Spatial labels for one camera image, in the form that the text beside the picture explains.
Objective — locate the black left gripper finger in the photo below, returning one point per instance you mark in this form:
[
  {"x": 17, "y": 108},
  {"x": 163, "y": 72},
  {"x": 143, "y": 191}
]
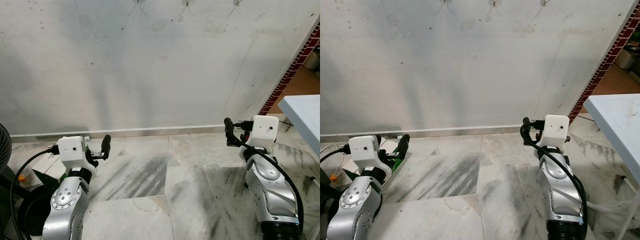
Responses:
[
  {"x": 106, "y": 144},
  {"x": 403, "y": 144}
]

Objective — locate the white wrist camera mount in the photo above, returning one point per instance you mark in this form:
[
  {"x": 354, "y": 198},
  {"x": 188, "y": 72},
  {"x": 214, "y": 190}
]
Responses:
[
  {"x": 363, "y": 150},
  {"x": 556, "y": 130},
  {"x": 72, "y": 150},
  {"x": 263, "y": 131}
]

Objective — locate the red brick wall edge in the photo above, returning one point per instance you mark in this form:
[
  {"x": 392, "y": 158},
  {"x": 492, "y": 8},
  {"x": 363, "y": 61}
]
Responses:
[{"x": 602, "y": 67}]

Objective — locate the white folding table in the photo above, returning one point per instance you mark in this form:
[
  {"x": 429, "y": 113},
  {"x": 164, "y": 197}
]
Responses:
[
  {"x": 302, "y": 115},
  {"x": 617, "y": 125}
]

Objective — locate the white baseboard strip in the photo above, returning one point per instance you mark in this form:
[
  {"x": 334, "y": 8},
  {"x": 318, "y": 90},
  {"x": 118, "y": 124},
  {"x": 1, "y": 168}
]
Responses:
[
  {"x": 450, "y": 131},
  {"x": 125, "y": 131}
]

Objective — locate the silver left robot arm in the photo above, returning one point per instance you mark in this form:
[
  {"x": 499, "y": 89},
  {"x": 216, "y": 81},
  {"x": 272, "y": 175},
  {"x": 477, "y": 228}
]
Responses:
[
  {"x": 352, "y": 205},
  {"x": 67, "y": 205}
]

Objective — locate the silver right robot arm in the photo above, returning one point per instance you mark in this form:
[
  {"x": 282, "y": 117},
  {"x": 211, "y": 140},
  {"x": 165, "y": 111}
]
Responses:
[
  {"x": 270, "y": 190},
  {"x": 562, "y": 190}
]

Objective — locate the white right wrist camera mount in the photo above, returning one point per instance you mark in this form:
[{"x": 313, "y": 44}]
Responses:
[
  {"x": 263, "y": 131},
  {"x": 556, "y": 130}
]

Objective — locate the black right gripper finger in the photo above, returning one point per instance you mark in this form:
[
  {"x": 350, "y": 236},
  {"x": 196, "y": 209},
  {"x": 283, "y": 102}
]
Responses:
[
  {"x": 526, "y": 124},
  {"x": 229, "y": 131}
]

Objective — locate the metal wall hook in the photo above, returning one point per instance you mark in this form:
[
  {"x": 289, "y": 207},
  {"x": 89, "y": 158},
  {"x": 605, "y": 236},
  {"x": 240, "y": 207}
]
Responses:
[
  {"x": 543, "y": 2},
  {"x": 494, "y": 2},
  {"x": 187, "y": 2},
  {"x": 237, "y": 2},
  {"x": 444, "y": 2}
]

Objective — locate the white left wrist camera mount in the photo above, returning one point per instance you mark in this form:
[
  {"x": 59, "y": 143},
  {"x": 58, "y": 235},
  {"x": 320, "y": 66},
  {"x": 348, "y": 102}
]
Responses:
[
  {"x": 363, "y": 150},
  {"x": 72, "y": 150}
]

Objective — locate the grey metal pot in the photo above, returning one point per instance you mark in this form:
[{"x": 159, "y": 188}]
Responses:
[
  {"x": 313, "y": 59},
  {"x": 626, "y": 58}
]

